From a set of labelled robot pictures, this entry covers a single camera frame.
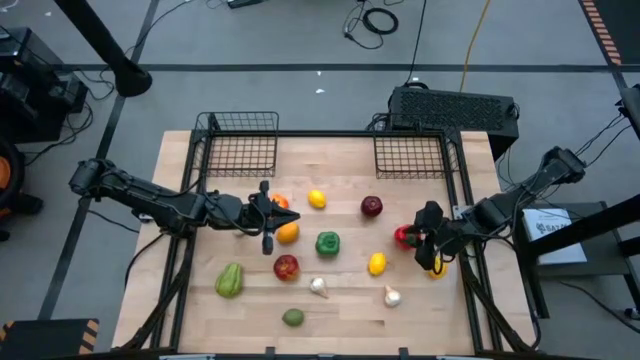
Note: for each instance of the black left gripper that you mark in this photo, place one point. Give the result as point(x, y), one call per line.
point(235, 212)

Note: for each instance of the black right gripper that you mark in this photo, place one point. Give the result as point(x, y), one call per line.
point(447, 235)

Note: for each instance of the red bell pepper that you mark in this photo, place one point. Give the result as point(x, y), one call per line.
point(401, 239)

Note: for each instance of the small reddish orange tangerine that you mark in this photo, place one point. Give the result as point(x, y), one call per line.
point(281, 199)

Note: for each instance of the orange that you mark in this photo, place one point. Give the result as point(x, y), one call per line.
point(289, 234)

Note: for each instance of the yellow lemon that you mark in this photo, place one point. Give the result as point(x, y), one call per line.
point(377, 264)
point(440, 272)
point(317, 199)

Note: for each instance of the red and yellow apple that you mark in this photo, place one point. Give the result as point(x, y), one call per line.
point(286, 268)

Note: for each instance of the green bell pepper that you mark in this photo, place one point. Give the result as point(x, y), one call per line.
point(327, 243)

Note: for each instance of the dark red apple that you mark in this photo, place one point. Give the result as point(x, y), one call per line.
point(371, 206)

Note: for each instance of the white garlic bulb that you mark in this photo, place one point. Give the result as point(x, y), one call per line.
point(392, 298)
point(317, 286)

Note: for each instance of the green chayote squash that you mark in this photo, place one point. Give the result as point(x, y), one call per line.
point(229, 281)

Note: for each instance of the green lime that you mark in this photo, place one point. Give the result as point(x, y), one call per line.
point(293, 317)

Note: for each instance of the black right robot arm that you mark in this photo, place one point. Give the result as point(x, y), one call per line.
point(505, 207)

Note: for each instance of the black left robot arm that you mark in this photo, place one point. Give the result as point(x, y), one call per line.
point(150, 197)

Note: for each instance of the black computer tower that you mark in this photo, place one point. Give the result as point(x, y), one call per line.
point(450, 112)

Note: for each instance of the black side cart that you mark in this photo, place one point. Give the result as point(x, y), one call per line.
point(605, 260)

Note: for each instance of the black pole stand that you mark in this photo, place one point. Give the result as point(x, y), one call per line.
point(131, 77)

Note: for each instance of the black power strip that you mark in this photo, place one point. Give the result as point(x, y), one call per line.
point(244, 3)

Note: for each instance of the black and orange machine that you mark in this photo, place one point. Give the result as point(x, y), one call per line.
point(15, 200)

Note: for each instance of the black equipment rack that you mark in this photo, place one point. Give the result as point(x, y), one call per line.
point(30, 90)

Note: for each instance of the hazard-striped floor mat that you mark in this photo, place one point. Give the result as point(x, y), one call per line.
point(620, 25)

